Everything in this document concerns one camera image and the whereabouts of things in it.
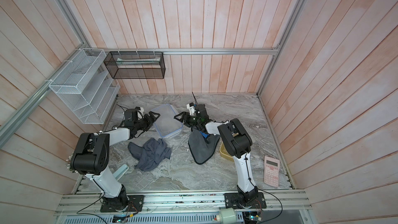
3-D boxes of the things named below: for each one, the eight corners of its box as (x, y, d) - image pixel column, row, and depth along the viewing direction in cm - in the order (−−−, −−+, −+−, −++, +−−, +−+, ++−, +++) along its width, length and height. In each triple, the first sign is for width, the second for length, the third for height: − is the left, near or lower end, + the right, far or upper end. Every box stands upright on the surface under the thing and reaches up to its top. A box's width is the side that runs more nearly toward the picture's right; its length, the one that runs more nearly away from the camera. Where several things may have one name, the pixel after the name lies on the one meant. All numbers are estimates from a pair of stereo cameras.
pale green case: (115, 178, 83) (111, 175, 79) (126, 165, 87) (123, 162, 84) (118, 181, 82) (115, 178, 78) (130, 167, 86) (127, 164, 83)
